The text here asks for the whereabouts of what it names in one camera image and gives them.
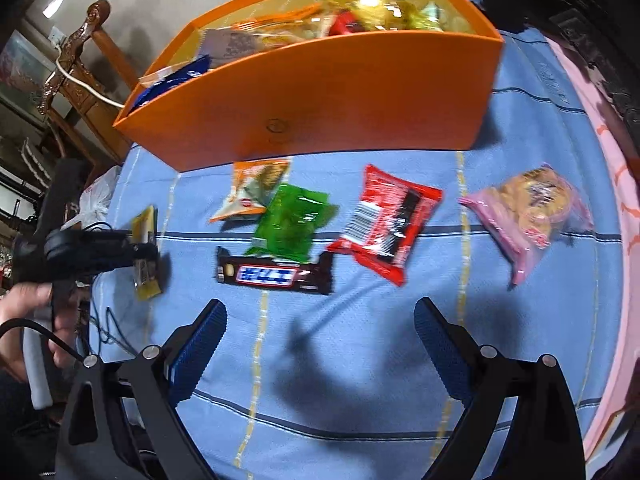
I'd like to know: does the pink cookie packet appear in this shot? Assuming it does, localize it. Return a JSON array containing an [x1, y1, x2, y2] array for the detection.
[[459, 162, 595, 288]]

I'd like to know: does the golden snack packet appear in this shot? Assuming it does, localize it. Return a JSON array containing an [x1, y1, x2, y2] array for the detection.
[[345, 0, 416, 31]]

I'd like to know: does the blue round label packet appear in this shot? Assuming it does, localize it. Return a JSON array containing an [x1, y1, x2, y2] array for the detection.
[[122, 55, 211, 113]]

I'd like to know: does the carved wooden chair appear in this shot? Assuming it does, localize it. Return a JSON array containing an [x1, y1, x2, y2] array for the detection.
[[35, 0, 146, 161]]

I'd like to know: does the yellow snack bar packet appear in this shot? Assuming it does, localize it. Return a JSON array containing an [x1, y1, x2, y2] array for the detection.
[[131, 205, 166, 302]]

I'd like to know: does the white power cable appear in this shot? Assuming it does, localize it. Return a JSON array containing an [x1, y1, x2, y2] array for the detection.
[[52, 45, 126, 108]]

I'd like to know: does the dark carved wooden furniture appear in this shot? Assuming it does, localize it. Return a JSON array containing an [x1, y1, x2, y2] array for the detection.
[[472, 0, 640, 126]]

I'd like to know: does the framed painting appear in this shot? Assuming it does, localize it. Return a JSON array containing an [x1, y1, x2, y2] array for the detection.
[[0, 30, 56, 111]]

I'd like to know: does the black cable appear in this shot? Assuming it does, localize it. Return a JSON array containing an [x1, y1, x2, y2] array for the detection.
[[0, 317, 88, 366]]

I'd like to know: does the grey brown snack packet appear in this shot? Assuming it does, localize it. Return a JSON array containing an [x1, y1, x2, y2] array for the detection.
[[200, 27, 286, 68]]

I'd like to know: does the blue striped tablecloth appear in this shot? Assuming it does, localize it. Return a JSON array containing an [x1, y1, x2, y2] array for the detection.
[[87, 0, 623, 480]]

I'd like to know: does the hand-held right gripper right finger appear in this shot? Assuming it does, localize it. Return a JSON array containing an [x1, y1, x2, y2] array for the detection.
[[414, 296, 587, 480]]

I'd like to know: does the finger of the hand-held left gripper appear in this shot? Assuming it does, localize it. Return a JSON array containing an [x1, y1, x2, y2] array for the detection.
[[120, 241, 161, 271]]

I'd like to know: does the orange crisp snack packet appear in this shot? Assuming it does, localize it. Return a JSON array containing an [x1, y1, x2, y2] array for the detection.
[[235, 2, 326, 41]]

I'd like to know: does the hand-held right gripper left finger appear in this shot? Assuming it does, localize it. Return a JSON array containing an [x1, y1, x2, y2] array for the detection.
[[54, 297, 228, 480]]

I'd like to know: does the white plastic bag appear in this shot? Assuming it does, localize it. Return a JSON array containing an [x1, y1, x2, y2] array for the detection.
[[65, 165, 123, 231]]

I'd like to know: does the mint green snack packet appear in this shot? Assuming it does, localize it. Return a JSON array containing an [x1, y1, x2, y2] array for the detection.
[[417, 0, 451, 31]]

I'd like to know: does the person's left hand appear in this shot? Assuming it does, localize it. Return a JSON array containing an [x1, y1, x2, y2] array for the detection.
[[0, 282, 53, 381]]

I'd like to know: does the small red snack packet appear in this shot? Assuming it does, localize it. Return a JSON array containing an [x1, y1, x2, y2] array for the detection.
[[327, 10, 366, 38]]

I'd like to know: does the brown chocolate bar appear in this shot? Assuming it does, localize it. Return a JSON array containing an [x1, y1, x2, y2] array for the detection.
[[216, 246, 335, 296]]

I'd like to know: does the pink cloth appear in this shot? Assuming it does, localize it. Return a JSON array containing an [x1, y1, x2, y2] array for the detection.
[[550, 35, 640, 466]]

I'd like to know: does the orange white snack packet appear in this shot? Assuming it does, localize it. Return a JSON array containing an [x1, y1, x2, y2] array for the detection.
[[209, 158, 292, 223]]

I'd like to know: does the bright green snack packet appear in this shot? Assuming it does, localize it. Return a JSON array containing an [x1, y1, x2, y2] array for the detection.
[[245, 183, 338, 263]]

